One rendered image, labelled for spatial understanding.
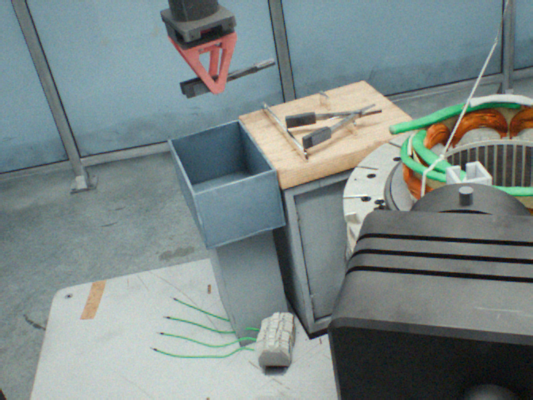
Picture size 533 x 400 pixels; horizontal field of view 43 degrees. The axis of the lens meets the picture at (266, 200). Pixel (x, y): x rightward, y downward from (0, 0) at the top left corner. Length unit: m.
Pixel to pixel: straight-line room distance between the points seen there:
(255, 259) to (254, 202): 0.11
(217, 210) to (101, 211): 2.18
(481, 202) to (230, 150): 0.85
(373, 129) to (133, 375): 0.49
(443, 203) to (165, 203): 2.77
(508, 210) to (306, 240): 0.75
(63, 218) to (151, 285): 1.90
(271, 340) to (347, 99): 0.36
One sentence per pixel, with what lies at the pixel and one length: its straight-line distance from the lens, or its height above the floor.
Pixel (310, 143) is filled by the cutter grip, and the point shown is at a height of 1.09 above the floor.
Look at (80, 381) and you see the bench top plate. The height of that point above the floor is 0.78.
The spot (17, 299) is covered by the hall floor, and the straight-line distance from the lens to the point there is 2.68.
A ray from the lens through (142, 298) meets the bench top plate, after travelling 1.16.
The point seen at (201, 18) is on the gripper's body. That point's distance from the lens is 0.81.
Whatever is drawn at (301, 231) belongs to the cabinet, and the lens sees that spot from 0.90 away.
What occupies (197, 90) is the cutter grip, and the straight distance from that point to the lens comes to 0.85.
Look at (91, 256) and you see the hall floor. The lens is 2.74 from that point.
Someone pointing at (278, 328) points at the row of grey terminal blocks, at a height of 0.82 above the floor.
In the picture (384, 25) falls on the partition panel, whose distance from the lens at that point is 3.06.
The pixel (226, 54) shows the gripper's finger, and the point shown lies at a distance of 0.83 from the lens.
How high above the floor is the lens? 1.48
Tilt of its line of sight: 32 degrees down
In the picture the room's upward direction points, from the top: 11 degrees counter-clockwise
